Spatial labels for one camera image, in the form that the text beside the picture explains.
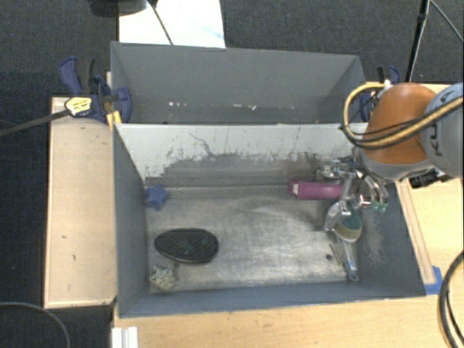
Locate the pale lumpy ball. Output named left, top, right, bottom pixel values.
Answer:
left=149, top=264, right=179, bottom=291

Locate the grey metal bin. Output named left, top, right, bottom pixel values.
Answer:
left=109, top=41, right=427, bottom=318

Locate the teal and tan brush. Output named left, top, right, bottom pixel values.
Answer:
left=331, top=212, right=364, bottom=283

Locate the blue star-shaped toy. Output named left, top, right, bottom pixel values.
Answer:
left=144, top=183, right=171, bottom=211

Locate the purple cylinder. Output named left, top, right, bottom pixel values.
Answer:
left=287, top=179, right=344, bottom=201

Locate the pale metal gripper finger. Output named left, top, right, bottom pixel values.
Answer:
left=323, top=200, right=353, bottom=232
left=354, top=193, right=373, bottom=211

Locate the black cylinder on white bracket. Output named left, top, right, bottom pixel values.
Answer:
left=408, top=170, right=449, bottom=190

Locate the black oval brush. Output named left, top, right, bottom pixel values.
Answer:
left=153, top=227, right=220, bottom=265

